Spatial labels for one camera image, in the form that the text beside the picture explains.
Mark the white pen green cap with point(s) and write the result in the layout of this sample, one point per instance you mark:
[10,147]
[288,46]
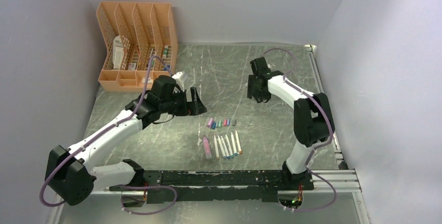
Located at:
[225,147]

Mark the purple pink highlighter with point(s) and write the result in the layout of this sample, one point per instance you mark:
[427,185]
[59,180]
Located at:
[207,148]

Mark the white pen grey cap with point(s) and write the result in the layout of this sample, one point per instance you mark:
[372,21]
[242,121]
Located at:
[221,147]

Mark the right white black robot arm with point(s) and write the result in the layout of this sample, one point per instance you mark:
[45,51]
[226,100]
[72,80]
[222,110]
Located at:
[313,124]

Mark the black base frame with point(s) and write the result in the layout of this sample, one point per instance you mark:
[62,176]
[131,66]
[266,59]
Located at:
[226,185]

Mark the aluminium rail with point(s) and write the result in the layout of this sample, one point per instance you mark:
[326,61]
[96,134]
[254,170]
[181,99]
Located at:
[343,179]

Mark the white pen orange cap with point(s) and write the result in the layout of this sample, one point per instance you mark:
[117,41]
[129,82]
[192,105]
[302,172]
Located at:
[238,142]

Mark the white paper packet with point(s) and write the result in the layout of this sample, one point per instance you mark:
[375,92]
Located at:
[118,52]

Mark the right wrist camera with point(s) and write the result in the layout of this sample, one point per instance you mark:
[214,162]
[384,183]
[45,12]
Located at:
[259,66]

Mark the purple highlighter cap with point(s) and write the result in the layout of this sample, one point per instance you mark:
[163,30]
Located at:
[210,123]

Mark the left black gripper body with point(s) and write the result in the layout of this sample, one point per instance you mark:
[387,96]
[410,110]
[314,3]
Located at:
[181,107]

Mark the white pen blue cap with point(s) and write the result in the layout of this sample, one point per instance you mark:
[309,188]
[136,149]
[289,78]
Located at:
[233,141]

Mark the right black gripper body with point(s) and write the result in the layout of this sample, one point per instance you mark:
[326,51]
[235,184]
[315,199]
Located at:
[254,91]

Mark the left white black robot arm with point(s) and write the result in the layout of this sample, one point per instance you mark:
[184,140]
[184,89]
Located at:
[73,172]

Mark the orange plastic file organizer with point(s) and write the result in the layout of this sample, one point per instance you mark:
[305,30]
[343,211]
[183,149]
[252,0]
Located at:
[150,42]

